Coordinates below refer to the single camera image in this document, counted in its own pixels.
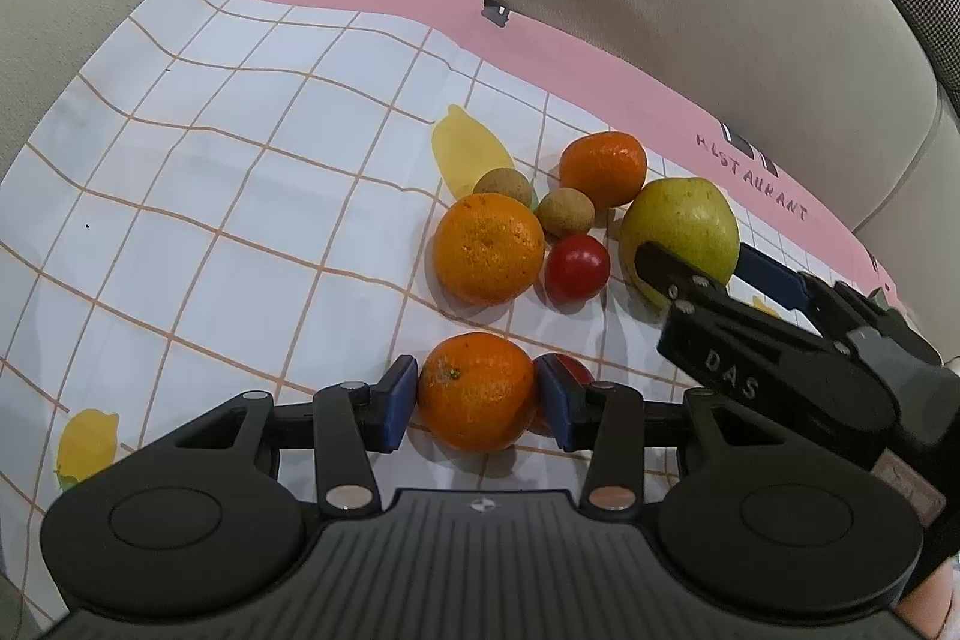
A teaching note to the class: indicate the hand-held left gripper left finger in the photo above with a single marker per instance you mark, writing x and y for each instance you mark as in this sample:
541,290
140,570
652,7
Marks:
397,404

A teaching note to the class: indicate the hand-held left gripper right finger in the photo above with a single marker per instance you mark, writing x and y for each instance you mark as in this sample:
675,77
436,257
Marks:
555,404

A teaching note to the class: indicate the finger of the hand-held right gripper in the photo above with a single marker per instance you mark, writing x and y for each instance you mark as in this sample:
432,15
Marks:
660,265
772,280

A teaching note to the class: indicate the green yellow apple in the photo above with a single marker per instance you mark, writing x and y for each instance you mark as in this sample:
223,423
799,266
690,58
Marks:
682,220

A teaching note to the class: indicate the reddish mandarin orange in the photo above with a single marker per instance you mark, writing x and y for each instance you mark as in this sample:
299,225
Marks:
603,168

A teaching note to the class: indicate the large orange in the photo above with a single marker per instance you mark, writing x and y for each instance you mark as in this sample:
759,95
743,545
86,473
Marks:
489,248

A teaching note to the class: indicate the red tomato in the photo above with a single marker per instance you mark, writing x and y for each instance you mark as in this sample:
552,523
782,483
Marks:
576,267
576,371

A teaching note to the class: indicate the pink and white checked cloth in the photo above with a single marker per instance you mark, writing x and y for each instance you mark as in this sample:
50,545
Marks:
225,197

